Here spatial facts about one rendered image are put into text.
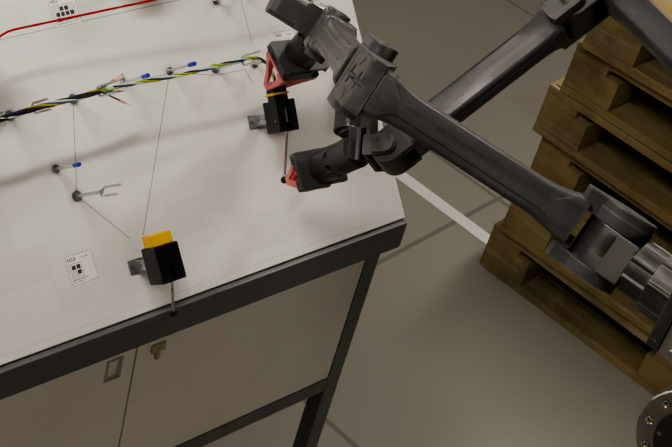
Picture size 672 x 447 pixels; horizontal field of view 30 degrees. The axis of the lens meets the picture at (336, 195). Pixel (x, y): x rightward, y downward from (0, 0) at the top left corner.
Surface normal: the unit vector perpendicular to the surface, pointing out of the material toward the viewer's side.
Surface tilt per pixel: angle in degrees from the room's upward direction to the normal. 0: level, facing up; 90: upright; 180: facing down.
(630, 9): 49
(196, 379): 90
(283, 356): 90
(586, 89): 90
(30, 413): 90
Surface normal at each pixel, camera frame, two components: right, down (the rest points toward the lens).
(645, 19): -0.35, -0.31
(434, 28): 0.22, -0.78
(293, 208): 0.62, -0.07
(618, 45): -0.65, 0.33
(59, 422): 0.63, 0.58
